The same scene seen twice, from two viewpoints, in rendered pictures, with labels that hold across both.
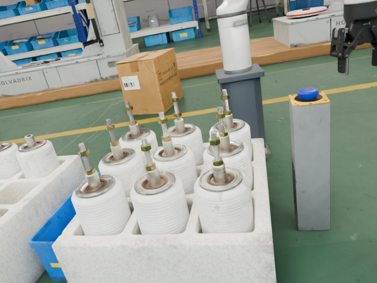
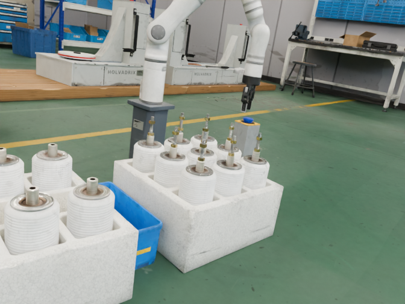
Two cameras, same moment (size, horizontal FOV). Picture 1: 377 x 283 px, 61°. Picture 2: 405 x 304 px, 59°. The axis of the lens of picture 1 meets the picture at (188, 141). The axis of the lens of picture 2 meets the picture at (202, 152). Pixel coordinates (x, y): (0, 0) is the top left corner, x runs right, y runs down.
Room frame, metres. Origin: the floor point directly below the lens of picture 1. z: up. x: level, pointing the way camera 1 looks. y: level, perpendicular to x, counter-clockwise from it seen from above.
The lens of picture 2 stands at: (0.06, 0.97, 0.59)
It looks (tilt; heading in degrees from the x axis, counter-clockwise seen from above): 18 degrees down; 300
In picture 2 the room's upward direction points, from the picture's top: 9 degrees clockwise
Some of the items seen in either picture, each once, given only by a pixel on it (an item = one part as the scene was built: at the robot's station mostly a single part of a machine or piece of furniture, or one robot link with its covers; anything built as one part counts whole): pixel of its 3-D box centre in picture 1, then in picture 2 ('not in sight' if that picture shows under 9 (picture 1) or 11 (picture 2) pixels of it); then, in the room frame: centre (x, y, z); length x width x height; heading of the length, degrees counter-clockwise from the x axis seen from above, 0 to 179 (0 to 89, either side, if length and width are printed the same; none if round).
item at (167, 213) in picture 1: (165, 223); (224, 193); (0.50, 0.07, 0.16); 0.10 x 0.10 x 0.18
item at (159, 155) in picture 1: (170, 153); (202, 152); (0.61, 0.04, 0.25); 0.08 x 0.08 x 0.01
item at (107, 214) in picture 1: (109, 225); (194, 201); (0.53, 0.19, 0.16); 0.10 x 0.10 x 0.18
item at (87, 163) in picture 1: (87, 162); (202, 152); (0.53, 0.19, 0.30); 0.01 x 0.01 x 0.08
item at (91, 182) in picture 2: not in sight; (91, 186); (0.60, 0.49, 0.26); 0.02 x 0.02 x 0.03
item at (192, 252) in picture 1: (183, 214); (195, 198); (0.61, 0.04, 0.09); 0.39 x 0.39 x 0.18; 75
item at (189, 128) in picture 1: (180, 130); (178, 140); (0.72, 0.01, 0.25); 0.08 x 0.08 x 0.01
